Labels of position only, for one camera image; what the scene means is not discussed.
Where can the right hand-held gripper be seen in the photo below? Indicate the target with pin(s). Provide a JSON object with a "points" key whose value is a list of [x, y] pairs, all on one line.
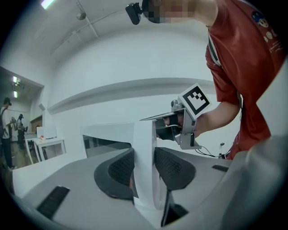
{"points": [[194, 101]]}

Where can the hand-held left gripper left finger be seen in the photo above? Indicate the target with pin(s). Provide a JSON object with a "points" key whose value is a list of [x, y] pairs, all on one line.
{"points": [[78, 191]]}

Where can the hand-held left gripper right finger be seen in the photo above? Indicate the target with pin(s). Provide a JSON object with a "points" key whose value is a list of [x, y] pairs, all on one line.
{"points": [[202, 179]]}

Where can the white box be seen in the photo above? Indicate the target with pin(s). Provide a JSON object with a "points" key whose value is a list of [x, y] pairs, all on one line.
{"points": [[144, 139]]}

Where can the person's right forearm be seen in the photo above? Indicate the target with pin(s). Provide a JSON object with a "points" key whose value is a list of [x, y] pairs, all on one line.
{"points": [[216, 116]]}

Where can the person's right hand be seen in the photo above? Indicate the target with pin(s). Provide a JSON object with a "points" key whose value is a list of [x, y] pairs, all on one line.
{"points": [[168, 131]]}

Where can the large white table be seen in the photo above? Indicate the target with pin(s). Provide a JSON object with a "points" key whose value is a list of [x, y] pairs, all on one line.
{"points": [[33, 175]]}

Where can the white side table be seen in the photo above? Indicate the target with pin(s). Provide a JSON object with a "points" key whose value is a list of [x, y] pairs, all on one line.
{"points": [[49, 146]]}

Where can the red t-shirt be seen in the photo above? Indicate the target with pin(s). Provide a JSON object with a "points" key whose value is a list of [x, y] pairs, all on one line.
{"points": [[243, 56]]}

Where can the person's head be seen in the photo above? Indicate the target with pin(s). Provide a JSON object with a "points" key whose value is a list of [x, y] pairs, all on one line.
{"points": [[180, 11]]}

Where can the ceiling light strip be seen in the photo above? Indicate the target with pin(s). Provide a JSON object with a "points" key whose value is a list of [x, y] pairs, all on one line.
{"points": [[15, 80], [15, 94], [47, 3]]}

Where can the ceiling dome sensor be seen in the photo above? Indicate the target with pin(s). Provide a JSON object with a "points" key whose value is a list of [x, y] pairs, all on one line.
{"points": [[81, 16]]}

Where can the black head camera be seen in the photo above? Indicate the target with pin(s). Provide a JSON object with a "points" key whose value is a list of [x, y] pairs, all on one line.
{"points": [[133, 12]]}

